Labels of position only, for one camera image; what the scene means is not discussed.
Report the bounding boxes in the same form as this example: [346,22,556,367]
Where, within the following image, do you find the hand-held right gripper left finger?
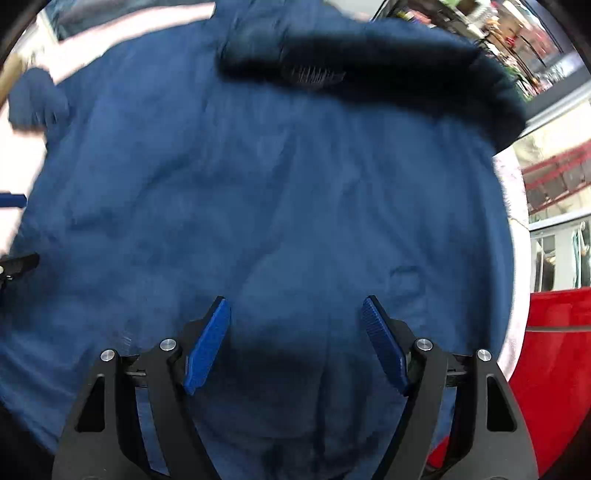
[52,296,232,480]

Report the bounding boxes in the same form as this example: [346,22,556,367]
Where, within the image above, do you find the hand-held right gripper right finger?
[362,295,540,480]

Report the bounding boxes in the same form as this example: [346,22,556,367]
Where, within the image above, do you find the red metal rack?
[521,143,591,215]

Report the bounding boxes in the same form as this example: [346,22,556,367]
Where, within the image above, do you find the navy blue pants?
[0,0,529,480]

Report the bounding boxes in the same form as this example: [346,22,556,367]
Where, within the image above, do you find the shelf with colourful goods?
[374,0,580,100]

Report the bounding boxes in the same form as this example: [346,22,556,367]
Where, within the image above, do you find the red plastic tub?
[425,288,591,480]

